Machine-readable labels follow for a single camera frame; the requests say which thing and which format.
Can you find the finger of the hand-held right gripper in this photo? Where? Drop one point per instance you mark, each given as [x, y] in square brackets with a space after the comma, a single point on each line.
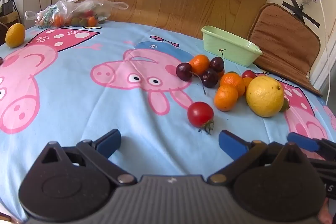
[302, 141]

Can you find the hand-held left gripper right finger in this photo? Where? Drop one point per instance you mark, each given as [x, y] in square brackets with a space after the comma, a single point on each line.
[231, 144]

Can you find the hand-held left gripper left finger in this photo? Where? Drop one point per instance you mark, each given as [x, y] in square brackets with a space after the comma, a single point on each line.
[110, 141]

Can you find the small green tomato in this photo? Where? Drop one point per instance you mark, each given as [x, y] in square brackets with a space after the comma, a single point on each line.
[285, 106]

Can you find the large red tomato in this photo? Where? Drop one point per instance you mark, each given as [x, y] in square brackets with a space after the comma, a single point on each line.
[200, 113]

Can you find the orange mandarin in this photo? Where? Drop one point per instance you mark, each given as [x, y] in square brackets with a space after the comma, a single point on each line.
[232, 82]
[199, 63]
[225, 98]

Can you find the large yellow orange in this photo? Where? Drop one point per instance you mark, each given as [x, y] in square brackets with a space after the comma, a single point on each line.
[265, 96]

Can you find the dark red cherry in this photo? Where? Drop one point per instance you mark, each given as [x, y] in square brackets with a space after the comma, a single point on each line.
[183, 71]
[217, 64]
[210, 78]

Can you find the small red tomato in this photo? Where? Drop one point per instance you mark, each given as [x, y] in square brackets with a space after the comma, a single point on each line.
[248, 74]

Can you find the light green rectangular dish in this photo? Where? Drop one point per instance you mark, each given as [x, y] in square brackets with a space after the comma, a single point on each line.
[228, 49]

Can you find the person's right hand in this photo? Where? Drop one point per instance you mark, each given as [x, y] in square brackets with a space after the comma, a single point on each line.
[328, 214]

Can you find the cartoon pig printed blanket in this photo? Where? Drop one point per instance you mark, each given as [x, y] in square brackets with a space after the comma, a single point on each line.
[78, 113]

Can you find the brown seat cushion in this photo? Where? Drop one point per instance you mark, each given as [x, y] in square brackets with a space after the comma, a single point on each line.
[283, 37]

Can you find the pile of bagged small tomatoes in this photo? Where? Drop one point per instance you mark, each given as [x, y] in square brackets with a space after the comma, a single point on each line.
[92, 21]

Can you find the black tape cross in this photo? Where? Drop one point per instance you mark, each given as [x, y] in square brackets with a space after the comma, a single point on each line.
[302, 9]

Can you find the small yellow-orange round fruit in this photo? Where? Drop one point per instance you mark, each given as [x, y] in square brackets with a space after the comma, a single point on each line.
[15, 35]

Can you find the clear plastic bag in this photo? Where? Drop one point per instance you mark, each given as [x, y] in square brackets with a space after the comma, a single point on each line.
[68, 5]

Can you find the black power adapter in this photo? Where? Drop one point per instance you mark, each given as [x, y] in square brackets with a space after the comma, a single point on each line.
[8, 7]

